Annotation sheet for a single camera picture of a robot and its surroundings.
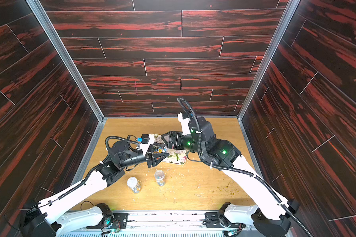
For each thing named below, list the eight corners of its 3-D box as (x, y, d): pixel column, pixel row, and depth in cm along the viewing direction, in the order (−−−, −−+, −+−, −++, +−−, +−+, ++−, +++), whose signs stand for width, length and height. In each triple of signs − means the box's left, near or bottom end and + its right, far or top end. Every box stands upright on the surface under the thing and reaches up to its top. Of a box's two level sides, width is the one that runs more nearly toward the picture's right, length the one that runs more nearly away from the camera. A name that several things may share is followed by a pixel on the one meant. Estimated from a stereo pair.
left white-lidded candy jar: (131, 193, 84) (125, 186, 75) (133, 184, 87) (127, 177, 79) (140, 193, 84) (136, 186, 75) (142, 184, 87) (137, 176, 79)
